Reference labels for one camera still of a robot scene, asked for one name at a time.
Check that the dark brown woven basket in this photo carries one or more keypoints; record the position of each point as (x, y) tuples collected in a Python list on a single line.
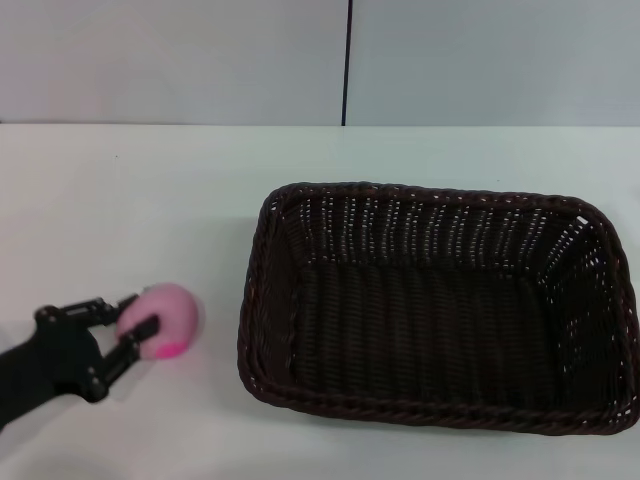
[(430, 320)]

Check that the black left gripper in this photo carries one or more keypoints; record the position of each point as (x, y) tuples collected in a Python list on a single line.
[(55, 360)]

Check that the pink toy peach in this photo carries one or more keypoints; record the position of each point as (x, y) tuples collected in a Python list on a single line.
[(172, 312)]

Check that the black vertical wall strip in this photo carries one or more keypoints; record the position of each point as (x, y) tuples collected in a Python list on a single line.
[(347, 60)]

